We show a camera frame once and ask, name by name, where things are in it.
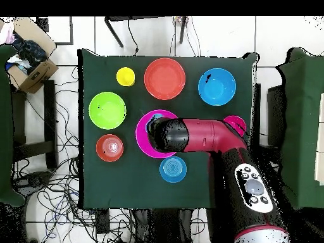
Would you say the large pink bowl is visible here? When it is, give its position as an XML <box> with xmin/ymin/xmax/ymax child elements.
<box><xmin>135</xmin><ymin>109</ymin><xmax>180</xmax><ymax>159</ymax></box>

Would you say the large blue bowl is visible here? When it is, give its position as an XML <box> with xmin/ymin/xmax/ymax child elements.
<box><xmin>197</xmin><ymin>67</ymin><xmax>237</xmax><ymax>106</ymax></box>

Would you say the small blue bowl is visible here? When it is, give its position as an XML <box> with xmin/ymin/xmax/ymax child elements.
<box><xmin>159</xmin><ymin>155</ymin><xmax>188</xmax><ymax>184</ymax></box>

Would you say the small orange bowl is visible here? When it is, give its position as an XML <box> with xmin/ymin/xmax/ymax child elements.
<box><xmin>95</xmin><ymin>134</ymin><xmax>125</xmax><ymax>163</ymax></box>

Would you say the large orange bowl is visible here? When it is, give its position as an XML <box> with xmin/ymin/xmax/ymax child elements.
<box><xmin>144</xmin><ymin>57</ymin><xmax>187</xmax><ymax>101</ymax></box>

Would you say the green bowl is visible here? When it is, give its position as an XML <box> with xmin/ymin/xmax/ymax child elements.
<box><xmin>88</xmin><ymin>91</ymin><xmax>127</xmax><ymax>130</ymax></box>

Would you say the dark green tablecloth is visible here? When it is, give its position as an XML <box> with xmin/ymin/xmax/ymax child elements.
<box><xmin>77</xmin><ymin>48</ymin><xmax>259</xmax><ymax>211</ymax></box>

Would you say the yellow cup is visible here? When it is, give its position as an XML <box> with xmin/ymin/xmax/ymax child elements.
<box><xmin>116</xmin><ymin>66</ymin><xmax>136</xmax><ymax>87</ymax></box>

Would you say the small crimson bowl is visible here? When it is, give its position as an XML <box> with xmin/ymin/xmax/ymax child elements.
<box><xmin>222</xmin><ymin>115</ymin><xmax>247</xmax><ymax>138</ymax></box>

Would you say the black power strip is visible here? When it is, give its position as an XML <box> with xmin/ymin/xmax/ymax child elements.
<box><xmin>95</xmin><ymin>208</ymin><xmax>111</xmax><ymax>235</ymax></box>

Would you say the black bench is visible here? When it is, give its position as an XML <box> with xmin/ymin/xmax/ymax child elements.
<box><xmin>11</xmin><ymin>79</ymin><xmax>58</xmax><ymax>170</ymax></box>

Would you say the black box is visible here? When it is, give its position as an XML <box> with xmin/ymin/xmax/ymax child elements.
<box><xmin>267</xmin><ymin>84</ymin><xmax>287</xmax><ymax>147</ymax></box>

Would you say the cardboard box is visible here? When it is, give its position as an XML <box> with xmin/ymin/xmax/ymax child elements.
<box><xmin>5</xmin><ymin>16</ymin><xmax>59</xmax><ymax>94</ymax></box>

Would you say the green cloth covered table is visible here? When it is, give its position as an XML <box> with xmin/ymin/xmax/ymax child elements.
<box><xmin>0</xmin><ymin>44</ymin><xmax>26</xmax><ymax>207</ymax></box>
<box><xmin>274</xmin><ymin>47</ymin><xmax>324</xmax><ymax>211</ymax></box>

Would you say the dark clothes bundle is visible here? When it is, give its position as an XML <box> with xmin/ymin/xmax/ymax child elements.
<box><xmin>11</xmin><ymin>31</ymin><xmax>48</xmax><ymax>75</ymax></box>

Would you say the beige board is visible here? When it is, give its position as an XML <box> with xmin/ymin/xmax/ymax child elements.
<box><xmin>314</xmin><ymin>92</ymin><xmax>324</xmax><ymax>186</ymax></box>

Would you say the tangle of floor cables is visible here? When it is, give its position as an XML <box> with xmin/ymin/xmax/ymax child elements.
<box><xmin>11</xmin><ymin>65</ymin><xmax>135</xmax><ymax>243</ymax></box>

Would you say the black metal table frame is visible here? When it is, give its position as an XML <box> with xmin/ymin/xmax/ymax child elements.
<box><xmin>104</xmin><ymin>15</ymin><xmax>189</xmax><ymax>49</ymax></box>

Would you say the black pedestal leg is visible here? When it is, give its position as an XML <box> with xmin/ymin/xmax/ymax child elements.
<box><xmin>13</xmin><ymin>170</ymin><xmax>53</xmax><ymax>196</ymax></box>

